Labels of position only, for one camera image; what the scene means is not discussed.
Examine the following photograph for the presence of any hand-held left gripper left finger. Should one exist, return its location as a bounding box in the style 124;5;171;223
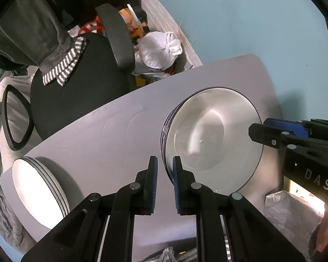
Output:
21;155;158;262

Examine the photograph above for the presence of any white knotted plastic bag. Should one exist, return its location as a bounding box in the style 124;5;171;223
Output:
138;31;183;70

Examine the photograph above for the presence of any grey knit cloth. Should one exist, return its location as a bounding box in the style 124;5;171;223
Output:
145;246;197;262

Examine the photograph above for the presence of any clear crumpled plastic bag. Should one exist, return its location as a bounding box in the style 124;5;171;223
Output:
264;191;326;254

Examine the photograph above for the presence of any black office chair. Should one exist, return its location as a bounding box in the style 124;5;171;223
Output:
0;0;143;151

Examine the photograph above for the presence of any yellowish box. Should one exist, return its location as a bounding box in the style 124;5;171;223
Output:
286;180;326;206

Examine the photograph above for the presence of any grey towel with striped edge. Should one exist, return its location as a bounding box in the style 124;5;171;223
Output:
0;0;88;86

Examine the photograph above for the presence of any white black-rimmed bowl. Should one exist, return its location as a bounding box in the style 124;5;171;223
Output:
165;88;263;194
162;98;181;179
160;106;175;175

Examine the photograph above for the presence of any red and white bag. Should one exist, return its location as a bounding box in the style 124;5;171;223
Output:
79;16;104;36

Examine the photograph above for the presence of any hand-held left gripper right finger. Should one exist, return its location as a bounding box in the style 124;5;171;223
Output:
173;155;307;262

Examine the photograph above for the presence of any orange plastic bag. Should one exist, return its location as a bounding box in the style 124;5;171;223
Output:
117;8;151;39

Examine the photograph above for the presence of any grey duvet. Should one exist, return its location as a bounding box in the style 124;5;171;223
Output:
0;74;41;252

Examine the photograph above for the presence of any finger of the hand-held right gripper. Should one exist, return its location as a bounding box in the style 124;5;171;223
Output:
248;123;296;153
264;118;328;142

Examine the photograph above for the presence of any grey plastic bag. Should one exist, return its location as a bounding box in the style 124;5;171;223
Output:
131;60;178;80

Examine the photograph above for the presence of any white quilted mat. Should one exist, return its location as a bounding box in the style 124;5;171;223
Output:
141;0;203;69

